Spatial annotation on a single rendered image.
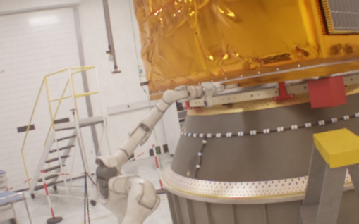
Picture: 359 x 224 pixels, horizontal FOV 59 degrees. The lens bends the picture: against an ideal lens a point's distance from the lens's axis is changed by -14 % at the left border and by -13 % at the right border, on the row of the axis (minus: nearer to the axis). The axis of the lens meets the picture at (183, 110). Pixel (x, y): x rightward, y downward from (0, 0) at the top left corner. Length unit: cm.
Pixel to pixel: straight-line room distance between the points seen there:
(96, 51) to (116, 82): 106
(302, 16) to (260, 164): 83
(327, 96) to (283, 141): 42
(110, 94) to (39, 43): 251
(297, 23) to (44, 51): 837
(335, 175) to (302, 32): 77
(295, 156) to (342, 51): 61
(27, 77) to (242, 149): 785
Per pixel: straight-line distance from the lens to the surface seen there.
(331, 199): 116
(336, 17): 174
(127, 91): 1011
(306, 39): 166
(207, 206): 213
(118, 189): 153
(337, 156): 111
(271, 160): 195
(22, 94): 933
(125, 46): 1028
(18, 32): 960
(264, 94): 202
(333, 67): 171
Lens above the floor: 178
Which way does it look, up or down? 3 degrees down
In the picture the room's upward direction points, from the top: 10 degrees counter-clockwise
